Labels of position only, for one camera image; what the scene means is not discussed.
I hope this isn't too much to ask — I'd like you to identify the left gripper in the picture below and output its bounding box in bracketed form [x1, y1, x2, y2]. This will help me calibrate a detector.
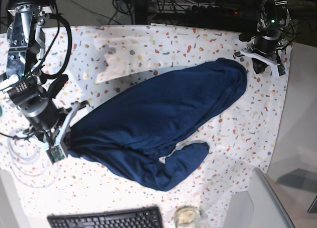
[244, 32, 288, 74]

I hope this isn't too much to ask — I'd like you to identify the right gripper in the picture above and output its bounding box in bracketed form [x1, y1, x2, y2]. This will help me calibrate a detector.
[24, 99, 90, 151]

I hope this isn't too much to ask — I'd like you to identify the dark blue t-shirt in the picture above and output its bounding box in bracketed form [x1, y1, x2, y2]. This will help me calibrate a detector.
[68, 58, 247, 191]

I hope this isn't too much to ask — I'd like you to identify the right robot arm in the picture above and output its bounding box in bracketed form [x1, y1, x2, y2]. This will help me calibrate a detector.
[1, 0, 89, 154]

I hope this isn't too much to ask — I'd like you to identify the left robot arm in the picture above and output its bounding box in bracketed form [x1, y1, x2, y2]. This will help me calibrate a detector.
[239, 0, 290, 77]

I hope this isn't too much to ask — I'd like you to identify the terrazzo patterned table cloth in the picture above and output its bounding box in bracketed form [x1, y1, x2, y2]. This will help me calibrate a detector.
[0, 24, 288, 228]

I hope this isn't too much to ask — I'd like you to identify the black computer keyboard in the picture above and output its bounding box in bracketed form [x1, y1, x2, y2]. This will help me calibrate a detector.
[47, 206, 163, 228]

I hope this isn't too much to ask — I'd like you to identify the grey monitor edge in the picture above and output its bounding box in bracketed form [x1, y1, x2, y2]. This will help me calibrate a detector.
[248, 168, 294, 228]

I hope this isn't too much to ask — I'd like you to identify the clear glass jar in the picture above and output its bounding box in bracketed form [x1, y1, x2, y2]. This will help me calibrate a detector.
[174, 206, 201, 228]

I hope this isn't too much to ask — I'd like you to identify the coiled white cable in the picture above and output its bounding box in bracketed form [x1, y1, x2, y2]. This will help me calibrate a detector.
[6, 128, 59, 189]

